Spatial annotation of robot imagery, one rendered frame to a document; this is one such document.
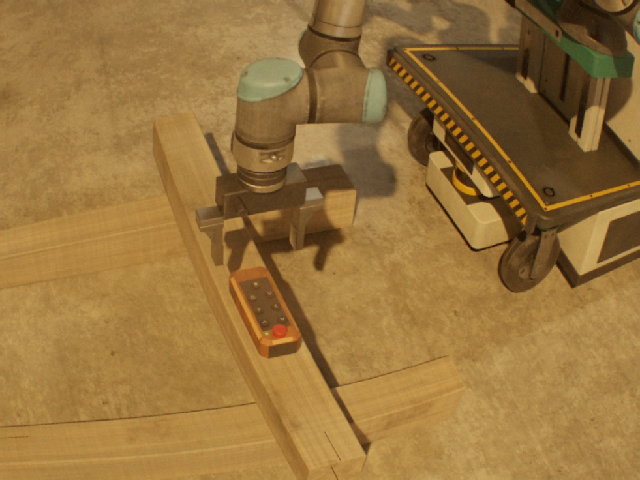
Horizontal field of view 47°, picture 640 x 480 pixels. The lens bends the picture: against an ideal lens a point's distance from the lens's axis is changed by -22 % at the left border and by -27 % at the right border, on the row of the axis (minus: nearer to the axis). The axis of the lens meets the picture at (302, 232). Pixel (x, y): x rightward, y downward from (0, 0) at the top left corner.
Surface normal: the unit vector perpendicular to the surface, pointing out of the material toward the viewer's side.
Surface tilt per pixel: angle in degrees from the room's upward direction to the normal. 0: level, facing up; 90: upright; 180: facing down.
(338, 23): 88
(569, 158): 0
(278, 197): 90
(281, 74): 5
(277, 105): 87
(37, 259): 90
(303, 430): 0
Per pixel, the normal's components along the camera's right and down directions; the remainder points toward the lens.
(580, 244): -0.92, 0.20
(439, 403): 0.33, 0.64
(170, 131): 0.07, -0.75
